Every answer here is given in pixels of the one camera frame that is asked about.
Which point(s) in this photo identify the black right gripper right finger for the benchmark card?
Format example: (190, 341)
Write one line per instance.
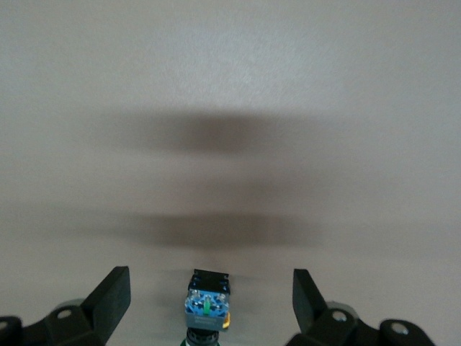
(324, 324)

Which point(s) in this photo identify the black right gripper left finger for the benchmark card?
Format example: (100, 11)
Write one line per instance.
(90, 320)

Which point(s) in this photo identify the green push button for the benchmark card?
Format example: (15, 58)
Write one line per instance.
(207, 310)

